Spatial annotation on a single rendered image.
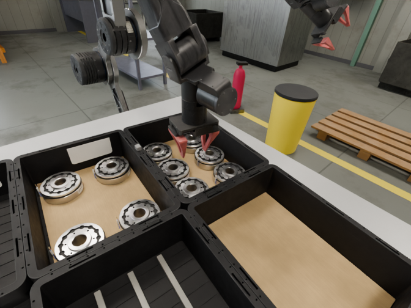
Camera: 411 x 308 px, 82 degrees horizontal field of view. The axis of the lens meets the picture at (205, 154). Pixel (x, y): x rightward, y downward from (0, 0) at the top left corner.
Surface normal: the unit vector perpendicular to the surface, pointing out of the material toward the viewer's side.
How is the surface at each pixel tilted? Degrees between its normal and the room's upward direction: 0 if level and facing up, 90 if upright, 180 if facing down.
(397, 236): 0
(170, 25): 72
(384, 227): 0
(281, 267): 0
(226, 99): 90
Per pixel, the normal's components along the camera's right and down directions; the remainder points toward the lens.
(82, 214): 0.05, -0.80
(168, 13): 0.55, 0.26
